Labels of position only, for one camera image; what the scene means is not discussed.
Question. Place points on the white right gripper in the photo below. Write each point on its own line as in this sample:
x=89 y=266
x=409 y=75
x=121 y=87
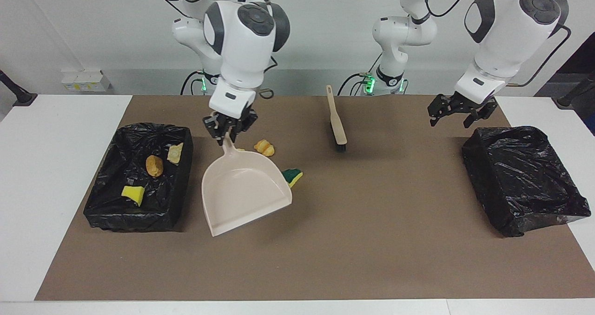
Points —
x=232 y=102

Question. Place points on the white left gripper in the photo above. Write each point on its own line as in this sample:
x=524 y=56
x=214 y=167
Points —
x=481 y=87

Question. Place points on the striped croissant piece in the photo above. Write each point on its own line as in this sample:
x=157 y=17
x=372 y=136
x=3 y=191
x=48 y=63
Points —
x=264 y=147

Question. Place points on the pale chip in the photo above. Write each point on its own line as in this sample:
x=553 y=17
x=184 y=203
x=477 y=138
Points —
x=175 y=154

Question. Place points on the beige plastic dustpan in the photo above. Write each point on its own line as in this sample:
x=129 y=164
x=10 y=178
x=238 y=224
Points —
x=241 y=194

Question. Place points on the green and yellow sponge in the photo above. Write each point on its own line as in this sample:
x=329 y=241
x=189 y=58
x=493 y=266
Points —
x=293 y=175

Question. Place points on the brown bread roll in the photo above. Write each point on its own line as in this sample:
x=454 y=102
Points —
x=154 y=166

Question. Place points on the beige hand brush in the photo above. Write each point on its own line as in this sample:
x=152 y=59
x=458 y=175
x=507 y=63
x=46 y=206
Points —
x=335 y=115

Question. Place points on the small yellow sponge piece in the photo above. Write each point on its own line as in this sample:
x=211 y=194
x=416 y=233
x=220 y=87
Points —
x=133 y=193

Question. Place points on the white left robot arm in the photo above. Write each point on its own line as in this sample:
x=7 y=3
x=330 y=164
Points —
x=511 y=41

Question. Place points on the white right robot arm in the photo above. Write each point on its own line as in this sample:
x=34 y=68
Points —
x=241 y=55

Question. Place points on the black bag lined bin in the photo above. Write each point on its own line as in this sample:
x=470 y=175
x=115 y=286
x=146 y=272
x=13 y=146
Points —
x=116 y=157
x=520 y=175

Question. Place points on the black stand pole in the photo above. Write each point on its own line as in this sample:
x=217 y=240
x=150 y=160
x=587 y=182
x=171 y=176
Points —
x=569 y=100
x=21 y=96

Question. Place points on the black background panel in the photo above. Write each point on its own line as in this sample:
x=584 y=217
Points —
x=576 y=64

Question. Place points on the brown paper table mat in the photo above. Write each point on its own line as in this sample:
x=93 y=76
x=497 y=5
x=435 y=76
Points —
x=372 y=240

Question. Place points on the white wall power outlet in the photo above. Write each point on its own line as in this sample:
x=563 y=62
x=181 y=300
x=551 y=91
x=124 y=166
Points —
x=88 y=80

